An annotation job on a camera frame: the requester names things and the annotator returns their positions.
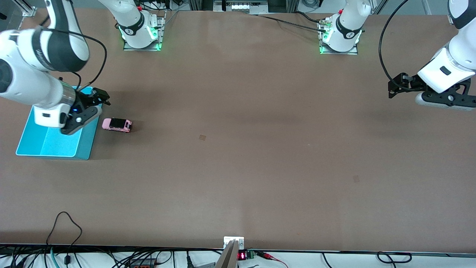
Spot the pink jeep toy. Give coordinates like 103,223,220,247
102,118,133,133

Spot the turquoise plastic bin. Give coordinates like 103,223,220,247
16,86,103,160

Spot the white lit control box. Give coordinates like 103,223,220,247
214,0,268,13

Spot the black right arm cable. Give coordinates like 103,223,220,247
37,28,107,92

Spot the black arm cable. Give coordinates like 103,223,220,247
379,0,421,92
37,28,107,92

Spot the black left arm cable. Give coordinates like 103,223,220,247
379,0,421,92

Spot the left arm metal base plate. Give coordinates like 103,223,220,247
318,19,359,55

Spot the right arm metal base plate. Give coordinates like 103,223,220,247
123,11,166,51

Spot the short black table cable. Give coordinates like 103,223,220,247
295,11,325,23

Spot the long black table cable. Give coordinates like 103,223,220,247
257,14,328,32

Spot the thin black looped cable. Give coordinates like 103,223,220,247
45,211,83,257

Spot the black coiled cable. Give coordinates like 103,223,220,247
377,252,412,264

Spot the grey table edge camera mount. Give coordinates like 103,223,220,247
215,236,245,268

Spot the red clip wire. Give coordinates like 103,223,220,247
257,251,289,268

